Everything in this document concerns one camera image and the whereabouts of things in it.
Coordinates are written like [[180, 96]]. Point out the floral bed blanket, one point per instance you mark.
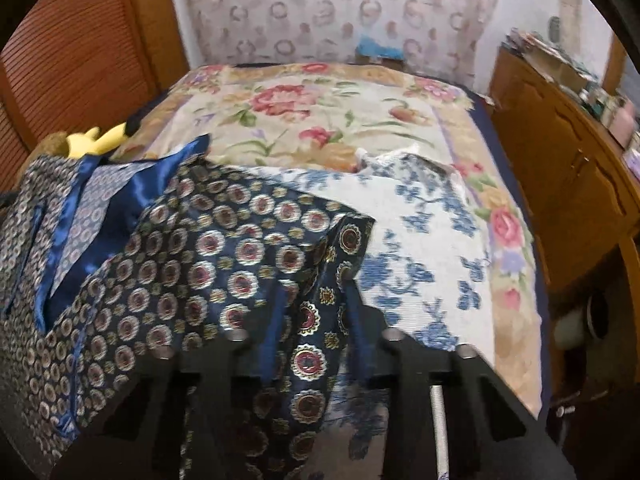
[[320, 110]]

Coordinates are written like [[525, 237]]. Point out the grey round container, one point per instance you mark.
[[575, 327]]

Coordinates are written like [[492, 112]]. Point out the wooden louvered wardrobe door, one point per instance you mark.
[[75, 50]]

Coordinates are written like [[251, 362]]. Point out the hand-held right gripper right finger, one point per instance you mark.
[[351, 317]]

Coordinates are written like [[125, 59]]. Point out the pink container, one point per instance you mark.
[[622, 121]]

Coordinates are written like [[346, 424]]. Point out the brown plush toy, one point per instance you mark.
[[50, 146]]

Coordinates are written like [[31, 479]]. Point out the dark blue patterned bag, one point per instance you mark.
[[210, 270]]

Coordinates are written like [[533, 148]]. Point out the blue and white floral cloth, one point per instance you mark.
[[425, 240]]

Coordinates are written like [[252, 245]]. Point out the satin-trimmed patterned pajama top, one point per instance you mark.
[[95, 195]]

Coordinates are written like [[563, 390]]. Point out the light blue bundle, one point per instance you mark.
[[377, 49]]

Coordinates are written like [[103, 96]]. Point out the yellow plush toy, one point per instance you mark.
[[97, 141]]

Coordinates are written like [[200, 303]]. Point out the cluttered wooden desk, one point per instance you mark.
[[560, 170]]

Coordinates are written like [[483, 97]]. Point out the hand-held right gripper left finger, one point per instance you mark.
[[279, 332]]

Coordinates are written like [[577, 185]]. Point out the clutter on cabinet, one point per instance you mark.
[[560, 60]]

